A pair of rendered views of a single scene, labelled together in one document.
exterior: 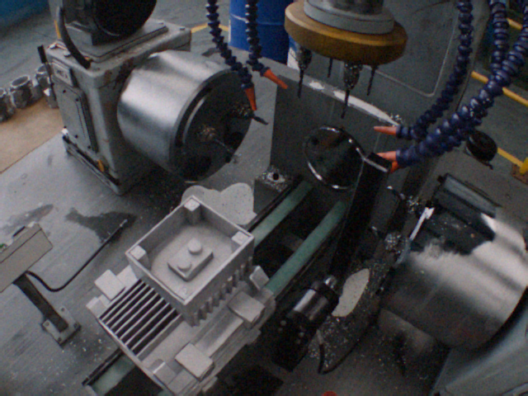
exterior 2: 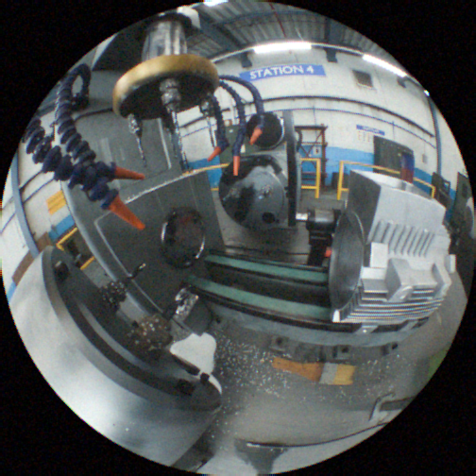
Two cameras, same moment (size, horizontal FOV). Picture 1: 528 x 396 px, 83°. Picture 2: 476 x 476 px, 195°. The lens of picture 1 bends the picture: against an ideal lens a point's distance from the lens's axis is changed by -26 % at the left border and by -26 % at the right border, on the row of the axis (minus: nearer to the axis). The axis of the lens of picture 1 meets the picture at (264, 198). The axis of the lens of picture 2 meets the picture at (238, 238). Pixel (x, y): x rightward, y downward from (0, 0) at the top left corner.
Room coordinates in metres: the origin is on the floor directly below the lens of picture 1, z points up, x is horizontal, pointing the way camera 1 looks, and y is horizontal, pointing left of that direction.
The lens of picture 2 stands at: (0.46, 0.16, 1.17)
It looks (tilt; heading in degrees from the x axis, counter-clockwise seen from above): 33 degrees down; 266
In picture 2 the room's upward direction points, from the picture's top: 11 degrees counter-clockwise
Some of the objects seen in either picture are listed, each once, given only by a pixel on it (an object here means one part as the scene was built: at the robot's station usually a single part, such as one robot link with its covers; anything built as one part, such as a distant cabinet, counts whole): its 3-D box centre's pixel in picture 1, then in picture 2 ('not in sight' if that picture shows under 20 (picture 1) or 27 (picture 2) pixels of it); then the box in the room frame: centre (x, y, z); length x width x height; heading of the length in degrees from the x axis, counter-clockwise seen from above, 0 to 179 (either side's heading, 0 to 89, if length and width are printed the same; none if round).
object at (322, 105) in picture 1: (343, 160); (177, 248); (0.61, -0.16, 0.97); 0.30 x 0.11 x 0.34; 57
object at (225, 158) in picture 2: not in sight; (240, 162); (-0.21, -3.64, 0.99); 1.02 x 0.49 x 1.98; 147
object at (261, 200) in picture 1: (273, 194); (190, 314); (0.60, -0.02, 0.86); 0.07 x 0.06 x 0.12; 57
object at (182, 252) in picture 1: (190, 262); (394, 209); (0.25, 0.08, 1.11); 0.12 x 0.11 x 0.07; 147
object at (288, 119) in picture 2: (352, 234); (293, 172); (0.30, -0.12, 1.12); 0.04 x 0.03 x 0.26; 147
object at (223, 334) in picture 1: (180, 314); (390, 264); (0.21, 0.10, 1.01); 0.20 x 0.19 x 0.19; 147
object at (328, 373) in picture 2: not in sight; (316, 371); (0.35, 0.18, 0.80); 0.21 x 0.05 x 0.01; 143
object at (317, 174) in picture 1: (332, 160); (187, 238); (0.56, -0.12, 1.01); 0.15 x 0.02 x 0.15; 57
